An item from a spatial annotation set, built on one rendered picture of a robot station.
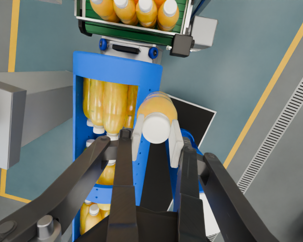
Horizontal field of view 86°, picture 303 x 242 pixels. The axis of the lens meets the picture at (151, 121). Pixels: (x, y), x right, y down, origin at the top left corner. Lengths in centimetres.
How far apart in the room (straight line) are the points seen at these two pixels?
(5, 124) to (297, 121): 239
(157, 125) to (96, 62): 29
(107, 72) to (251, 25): 163
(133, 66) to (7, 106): 54
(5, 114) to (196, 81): 146
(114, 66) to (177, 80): 128
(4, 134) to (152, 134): 73
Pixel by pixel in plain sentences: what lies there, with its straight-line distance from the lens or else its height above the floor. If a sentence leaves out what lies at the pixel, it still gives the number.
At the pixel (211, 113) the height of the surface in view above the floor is 15.
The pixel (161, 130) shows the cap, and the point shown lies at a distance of 22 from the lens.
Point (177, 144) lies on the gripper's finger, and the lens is 16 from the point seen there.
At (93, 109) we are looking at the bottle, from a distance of 56.
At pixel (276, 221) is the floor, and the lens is 303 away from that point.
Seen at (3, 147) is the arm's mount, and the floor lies 107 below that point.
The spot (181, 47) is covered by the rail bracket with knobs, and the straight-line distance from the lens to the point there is 67.
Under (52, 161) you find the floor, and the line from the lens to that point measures 231.
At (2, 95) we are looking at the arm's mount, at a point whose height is 107.
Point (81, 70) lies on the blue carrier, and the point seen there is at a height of 121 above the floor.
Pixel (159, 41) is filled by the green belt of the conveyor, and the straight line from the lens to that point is 78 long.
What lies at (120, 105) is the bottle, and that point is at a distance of 49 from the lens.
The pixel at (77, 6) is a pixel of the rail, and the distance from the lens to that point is 78.
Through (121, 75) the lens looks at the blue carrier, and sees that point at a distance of 44.
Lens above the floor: 166
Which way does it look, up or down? 72 degrees down
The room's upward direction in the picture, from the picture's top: 177 degrees counter-clockwise
